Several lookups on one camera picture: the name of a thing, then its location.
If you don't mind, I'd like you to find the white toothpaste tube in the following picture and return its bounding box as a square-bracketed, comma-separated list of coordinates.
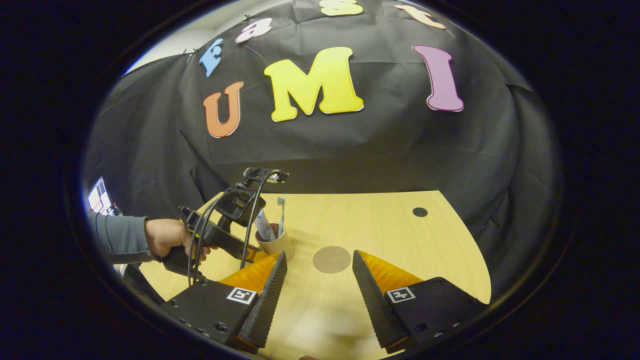
[255, 209, 277, 242]

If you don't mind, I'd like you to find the round brown coaster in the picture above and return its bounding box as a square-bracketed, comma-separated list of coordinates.
[313, 246, 352, 274]

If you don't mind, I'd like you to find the beige cup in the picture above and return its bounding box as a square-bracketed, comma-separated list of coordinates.
[255, 223, 295, 262]

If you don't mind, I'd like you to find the wooden desktop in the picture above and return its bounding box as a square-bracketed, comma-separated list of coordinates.
[139, 190, 492, 360]

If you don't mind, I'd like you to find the black cable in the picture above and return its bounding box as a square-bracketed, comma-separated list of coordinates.
[240, 171, 275, 270]
[187, 197, 227, 287]

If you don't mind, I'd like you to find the white printed sheet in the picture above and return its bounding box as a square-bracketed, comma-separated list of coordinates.
[88, 177, 114, 216]

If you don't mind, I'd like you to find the black backdrop cloth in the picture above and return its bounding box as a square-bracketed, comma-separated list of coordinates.
[82, 0, 562, 241]

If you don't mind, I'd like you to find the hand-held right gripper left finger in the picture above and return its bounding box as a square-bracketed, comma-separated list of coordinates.
[160, 251, 289, 352]

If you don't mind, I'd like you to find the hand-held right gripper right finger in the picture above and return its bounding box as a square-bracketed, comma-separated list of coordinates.
[352, 250, 490, 352]

